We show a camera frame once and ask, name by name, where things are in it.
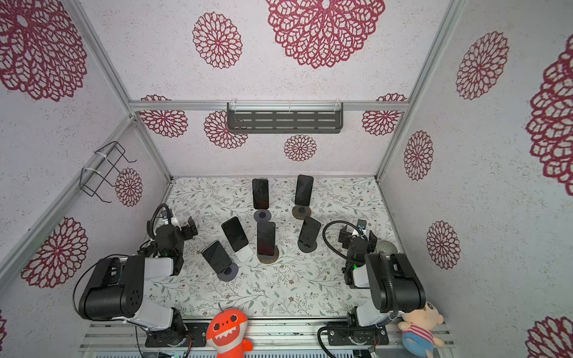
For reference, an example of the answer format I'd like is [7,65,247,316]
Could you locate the phone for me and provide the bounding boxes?
[295,175,314,207]
[201,240,233,274]
[298,217,322,247]
[221,216,249,252]
[257,222,276,256]
[252,178,269,210]

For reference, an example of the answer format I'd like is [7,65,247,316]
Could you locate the black stand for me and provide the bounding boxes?
[297,240,317,254]

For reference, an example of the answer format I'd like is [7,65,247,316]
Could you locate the wooden round stand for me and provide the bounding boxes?
[257,246,280,264]
[292,204,312,220]

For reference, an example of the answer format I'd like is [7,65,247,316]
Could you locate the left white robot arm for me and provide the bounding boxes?
[73,203,198,347]

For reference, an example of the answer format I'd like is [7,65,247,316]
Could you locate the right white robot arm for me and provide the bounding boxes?
[322,220,427,345]

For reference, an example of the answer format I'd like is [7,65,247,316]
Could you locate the grey round stand front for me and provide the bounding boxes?
[217,263,239,282]

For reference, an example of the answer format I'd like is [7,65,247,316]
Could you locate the grey round stand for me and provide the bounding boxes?
[217,263,239,282]
[254,209,272,222]

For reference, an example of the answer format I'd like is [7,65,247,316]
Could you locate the white phone stand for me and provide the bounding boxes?
[235,245,255,263]

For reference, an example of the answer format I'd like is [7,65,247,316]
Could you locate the grey round stand back left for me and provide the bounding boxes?
[254,209,272,222]

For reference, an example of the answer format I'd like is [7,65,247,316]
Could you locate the silver ribbed bowl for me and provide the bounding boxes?
[376,240,398,256]

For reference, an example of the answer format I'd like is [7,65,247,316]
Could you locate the red shark plush toy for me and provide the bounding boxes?
[206,309,253,358]

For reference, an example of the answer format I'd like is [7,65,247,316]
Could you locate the boy doll plush toy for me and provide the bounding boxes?
[398,301,446,358]

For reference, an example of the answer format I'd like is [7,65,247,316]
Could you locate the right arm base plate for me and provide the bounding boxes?
[326,322,389,346]

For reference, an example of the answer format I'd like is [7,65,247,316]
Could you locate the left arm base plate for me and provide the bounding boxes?
[144,322,209,348]

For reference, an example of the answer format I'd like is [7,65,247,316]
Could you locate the black wire wall rack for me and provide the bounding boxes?
[78,141,137,204]

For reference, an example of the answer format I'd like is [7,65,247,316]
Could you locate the grey wall shelf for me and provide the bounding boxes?
[226,102,344,134]

